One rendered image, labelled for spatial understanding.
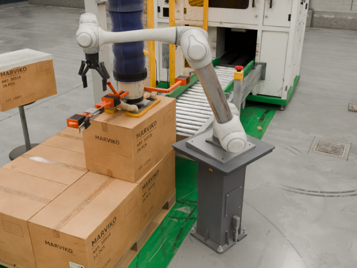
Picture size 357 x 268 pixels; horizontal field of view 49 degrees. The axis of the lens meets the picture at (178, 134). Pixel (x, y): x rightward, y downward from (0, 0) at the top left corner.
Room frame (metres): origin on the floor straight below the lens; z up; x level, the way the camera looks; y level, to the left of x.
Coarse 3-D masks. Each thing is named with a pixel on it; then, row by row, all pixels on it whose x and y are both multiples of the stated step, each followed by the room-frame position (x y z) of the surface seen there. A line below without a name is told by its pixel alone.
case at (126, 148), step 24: (144, 96) 2.77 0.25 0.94; (96, 120) 2.32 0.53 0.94; (120, 120) 2.32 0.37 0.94; (144, 120) 2.34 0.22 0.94; (168, 120) 2.63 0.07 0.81; (96, 144) 2.33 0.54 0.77; (120, 144) 2.24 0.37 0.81; (144, 144) 2.33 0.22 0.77; (168, 144) 2.62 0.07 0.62; (96, 168) 2.34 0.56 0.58; (120, 168) 2.25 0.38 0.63; (144, 168) 2.32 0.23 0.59
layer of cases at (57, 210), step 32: (32, 160) 2.51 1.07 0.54; (64, 160) 2.51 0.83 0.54; (160, 160) 2.52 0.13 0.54; (0, 192) 2.09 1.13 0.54; (32, 192) 2.09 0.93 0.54; (64, 192) 2.09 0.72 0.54; (96, 192) 2.09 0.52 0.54; (128, 192) 2.09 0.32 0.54; (160, 192) 2.50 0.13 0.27; (0, 224) 1.90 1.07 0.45; (32, 224) 1.80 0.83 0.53; (64, 224) 1.78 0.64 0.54; (96, 224) 1.78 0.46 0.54; (128, 224) 2.06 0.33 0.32; (0, 256) 1.93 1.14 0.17; (32, 256) 1.82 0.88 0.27; (64, 256) 1.72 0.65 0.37; (96, 256) 1.73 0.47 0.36
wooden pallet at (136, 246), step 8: (168, 200) 2.62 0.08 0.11; (160, 208) 2.49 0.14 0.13; (168, 208) 2.62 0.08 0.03; (160, 216) 2.53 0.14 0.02; (152, 224) 2.44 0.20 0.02; (144, 232) 2.25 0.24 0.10; (152, 232) 2.36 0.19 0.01; (136, 240) 2.13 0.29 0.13; (144, 240) 2.24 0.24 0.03; (128, 248) 2.03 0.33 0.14; (136, 248) 2.14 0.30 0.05; (128, 256) 2.09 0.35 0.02; (8, 264) 1.90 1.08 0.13; (120, 264) 2.02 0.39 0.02; (128, 264) 2.02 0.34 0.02
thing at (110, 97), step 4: (104, 96) 2.35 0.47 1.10; (108, 96) 2.37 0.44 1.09; (112, 96) 2.36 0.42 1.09; (116, 96) 2.36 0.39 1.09; (120, 96) 2.35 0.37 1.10; (108, 100) 2.30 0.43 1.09; (112, 100) 2.29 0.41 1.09; (116, 100) 2.31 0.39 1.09; (112, 104) 2.29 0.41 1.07; (116, 104) 2.30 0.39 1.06
